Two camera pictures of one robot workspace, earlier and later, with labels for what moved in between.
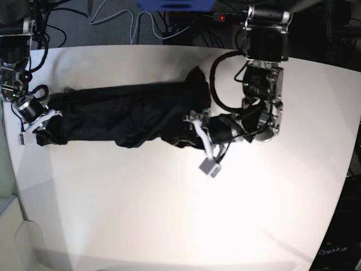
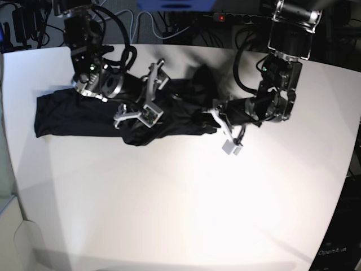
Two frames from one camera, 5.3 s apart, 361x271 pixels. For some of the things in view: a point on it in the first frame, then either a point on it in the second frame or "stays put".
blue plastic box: [176, 5] stays put
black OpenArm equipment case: [340, 249] stays put
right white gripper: [26, 137] → [149, 113]
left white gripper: [209, 166] → [230, 147]
